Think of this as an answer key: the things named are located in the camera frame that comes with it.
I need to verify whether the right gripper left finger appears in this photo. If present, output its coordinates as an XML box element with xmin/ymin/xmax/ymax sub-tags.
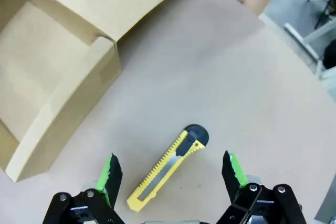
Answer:
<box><xmin>43</xmin><ymin>153</ymin><xmax>124</xmax><ymax>224</ymax></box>

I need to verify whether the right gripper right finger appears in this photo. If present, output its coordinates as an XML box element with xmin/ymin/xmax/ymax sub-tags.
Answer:
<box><xmin>216</xmin><ymin>150</ymin><xmax>308</xmax><ymax>224</ymax></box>

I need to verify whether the yellow utility knife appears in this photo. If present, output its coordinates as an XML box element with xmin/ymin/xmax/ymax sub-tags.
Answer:
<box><xmin>126</xmin><ymin>123</ymin><xmax>210</xmax><ymax>212</ymax></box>

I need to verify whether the brown cardboard box with lid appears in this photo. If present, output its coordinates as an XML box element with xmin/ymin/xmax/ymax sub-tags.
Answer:
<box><xmin>0</xmin><ymin>0</ymin><xmax>203</xmax><ymax>183</ymax></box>

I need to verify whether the grey metal table frame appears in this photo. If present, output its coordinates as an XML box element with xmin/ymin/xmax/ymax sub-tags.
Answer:
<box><xmin>283</xmin><ymin>0</ymin><xmax>336</xmax><ymax>80</ymax></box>

